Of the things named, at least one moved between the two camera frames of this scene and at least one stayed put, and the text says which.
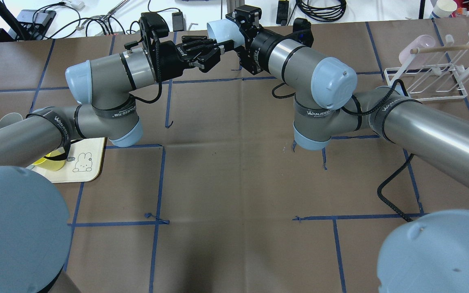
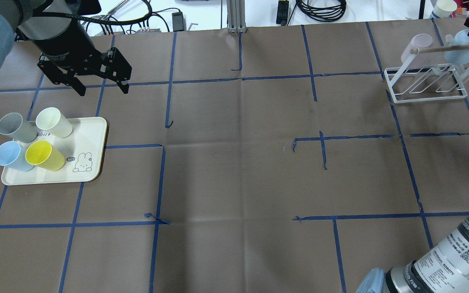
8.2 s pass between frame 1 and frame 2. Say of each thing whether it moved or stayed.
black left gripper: moved
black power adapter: stayed
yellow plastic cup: stayed
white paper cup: stayed
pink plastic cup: stayed
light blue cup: moved
